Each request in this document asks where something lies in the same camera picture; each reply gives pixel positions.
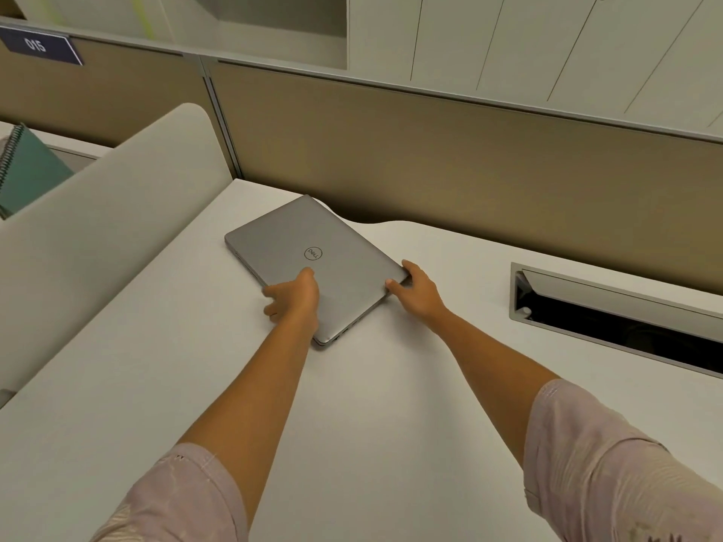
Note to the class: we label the white open shelf unit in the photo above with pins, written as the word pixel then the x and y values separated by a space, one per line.
pixel 254 28

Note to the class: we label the pink shirt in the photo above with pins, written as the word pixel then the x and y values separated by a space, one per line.
pixel 615 474

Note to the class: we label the person's right forearm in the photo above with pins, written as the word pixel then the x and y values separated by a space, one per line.
pixel 491 366

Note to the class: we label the beige partition panel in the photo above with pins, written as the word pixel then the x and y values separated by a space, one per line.
pixel 480 163

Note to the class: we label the person's right thumb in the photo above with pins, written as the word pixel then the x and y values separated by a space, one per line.
pixel 394 286

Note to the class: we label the person's left forearm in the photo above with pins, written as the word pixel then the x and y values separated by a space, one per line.
pixel 254 397

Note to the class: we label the blue sign plate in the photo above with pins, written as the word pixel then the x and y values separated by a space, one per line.
pixel 37 46

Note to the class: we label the person's right hand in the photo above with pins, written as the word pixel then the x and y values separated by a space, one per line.
pixel 421 296

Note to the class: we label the white curved desk divider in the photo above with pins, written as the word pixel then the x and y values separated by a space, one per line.
pixel 96 231

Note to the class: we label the green spiral notebook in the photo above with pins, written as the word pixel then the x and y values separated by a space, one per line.
pixel 34 169

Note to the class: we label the grey laptop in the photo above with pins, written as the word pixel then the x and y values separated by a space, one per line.
pixel 339 242

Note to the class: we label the white cabinet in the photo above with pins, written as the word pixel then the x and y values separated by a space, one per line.
pixel 508 45

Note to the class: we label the person's left hand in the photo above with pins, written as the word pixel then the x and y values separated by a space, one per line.
pixel 299 301

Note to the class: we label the person's left thumb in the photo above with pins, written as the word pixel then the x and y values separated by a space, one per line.
pixel 306 275

